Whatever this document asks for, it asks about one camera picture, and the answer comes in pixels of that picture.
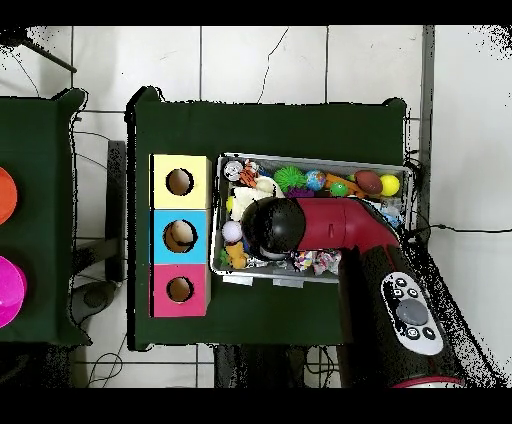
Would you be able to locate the pale yellow cloth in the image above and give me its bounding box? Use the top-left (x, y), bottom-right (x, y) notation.
top-left (229, 175), bottom-right (286, 222)

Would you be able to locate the clear mesh bin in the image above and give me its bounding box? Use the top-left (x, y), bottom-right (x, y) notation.
top-left (209, 151), bottom-right (414, 289)

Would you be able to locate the white ball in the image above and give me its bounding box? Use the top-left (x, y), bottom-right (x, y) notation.
top-left (221, 220), bottom-right (245, 244)

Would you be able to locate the orange bear plush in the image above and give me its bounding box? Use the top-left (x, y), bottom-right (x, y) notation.
top-left (223, 243), bottom-right (251, 271)

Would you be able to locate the large green spiky ball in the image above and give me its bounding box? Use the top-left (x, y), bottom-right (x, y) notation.
top-left (272, 165), bottom-right (309, 194)

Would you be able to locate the silver drink can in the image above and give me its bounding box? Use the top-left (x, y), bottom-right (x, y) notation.
top-left (223, 159), bottom-right (245, 181)

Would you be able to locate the small globe print ball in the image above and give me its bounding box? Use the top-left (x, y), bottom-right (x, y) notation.
top-left (306, 169), bottom-right (329, 192)

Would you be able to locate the dark green table cloth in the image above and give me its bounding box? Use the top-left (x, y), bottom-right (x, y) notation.
top-left (126, 86), bottom-right (409, 353)

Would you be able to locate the brown toy football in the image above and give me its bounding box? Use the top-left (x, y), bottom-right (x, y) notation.
top-left (355, 169), bottom-right (385, 195)

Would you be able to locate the yellow ball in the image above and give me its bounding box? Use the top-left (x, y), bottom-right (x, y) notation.
top-left (379, 174), bottom-right (401, 197)

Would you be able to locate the dark green side table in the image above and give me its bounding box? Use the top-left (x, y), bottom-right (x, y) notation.
top-left (0, 87), bottom-right (89, 347)

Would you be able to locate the orange disc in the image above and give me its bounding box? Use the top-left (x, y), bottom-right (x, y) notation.
top-left (0, 166), bottom-right (19, 227)

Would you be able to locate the pink disc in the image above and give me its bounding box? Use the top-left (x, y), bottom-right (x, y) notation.
top-left (0, 255), bottom-right (29, 329)

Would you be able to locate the black tripod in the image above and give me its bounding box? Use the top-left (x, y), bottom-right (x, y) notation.
top-left (0, 27), bottom-right (79, 75)

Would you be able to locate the black cable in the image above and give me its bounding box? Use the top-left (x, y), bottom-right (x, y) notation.
top-left (423, 220), bottom-right (512, 238)

